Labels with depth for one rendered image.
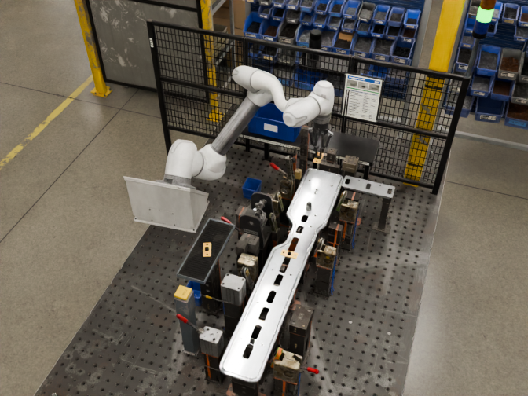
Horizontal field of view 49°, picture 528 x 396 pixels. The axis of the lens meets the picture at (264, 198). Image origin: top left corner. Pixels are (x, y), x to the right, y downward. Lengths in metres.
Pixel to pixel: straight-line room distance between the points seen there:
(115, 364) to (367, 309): 1.29
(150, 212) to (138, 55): 2.32
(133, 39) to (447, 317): 3.46
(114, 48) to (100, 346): 3.22
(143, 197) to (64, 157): 1.99
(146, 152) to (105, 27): 1.18
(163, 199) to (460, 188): 2.58
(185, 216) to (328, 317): 0.99
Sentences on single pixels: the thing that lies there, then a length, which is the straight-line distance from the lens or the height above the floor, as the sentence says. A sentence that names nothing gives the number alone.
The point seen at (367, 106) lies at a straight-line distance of 3.45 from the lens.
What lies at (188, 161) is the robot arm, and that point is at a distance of 3.32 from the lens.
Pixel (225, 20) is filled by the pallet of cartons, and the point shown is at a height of 0.44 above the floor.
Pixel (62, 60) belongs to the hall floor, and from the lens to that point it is 6.63.
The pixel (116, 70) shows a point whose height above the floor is 0.30.
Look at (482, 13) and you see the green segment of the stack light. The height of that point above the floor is 1.91.
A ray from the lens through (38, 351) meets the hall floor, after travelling 4.01.
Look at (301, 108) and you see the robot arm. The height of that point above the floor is 1.66.
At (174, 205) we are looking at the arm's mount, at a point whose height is 0.90.
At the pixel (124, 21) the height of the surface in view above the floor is 0.83.
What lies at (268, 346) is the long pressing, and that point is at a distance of 2.59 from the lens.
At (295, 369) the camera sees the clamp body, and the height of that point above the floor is 1.06.
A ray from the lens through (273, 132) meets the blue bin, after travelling 3.50.
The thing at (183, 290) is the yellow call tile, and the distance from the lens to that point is 2.59.
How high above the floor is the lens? 3.22
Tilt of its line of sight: 44 degrees down
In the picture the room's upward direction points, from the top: straight up
